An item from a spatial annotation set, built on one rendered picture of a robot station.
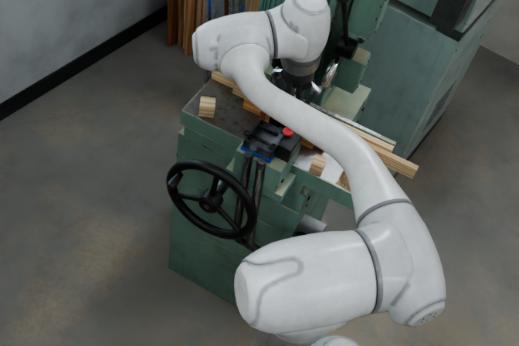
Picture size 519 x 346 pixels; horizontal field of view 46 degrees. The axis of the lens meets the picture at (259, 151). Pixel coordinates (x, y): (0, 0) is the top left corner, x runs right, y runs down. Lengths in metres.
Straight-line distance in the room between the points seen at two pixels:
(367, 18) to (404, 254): 0.96
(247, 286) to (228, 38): 0.53
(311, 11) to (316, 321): 0.61
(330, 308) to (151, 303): 1.61
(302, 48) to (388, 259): 0.53
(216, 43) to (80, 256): 1.52
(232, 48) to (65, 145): 1.83
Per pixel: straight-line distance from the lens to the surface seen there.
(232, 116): 1.84
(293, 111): 1.14
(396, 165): 1.81
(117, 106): 3.12
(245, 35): 1.24
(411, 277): 0.96
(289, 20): 1.26
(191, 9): 3.27
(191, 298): 2.49
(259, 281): 0.90
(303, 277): 0.89
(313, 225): 1.98
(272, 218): 1.95
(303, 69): 1.37
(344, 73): 1.88
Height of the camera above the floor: 2.19
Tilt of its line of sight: 47 degrees down
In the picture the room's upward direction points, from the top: 13 degrees clockwise
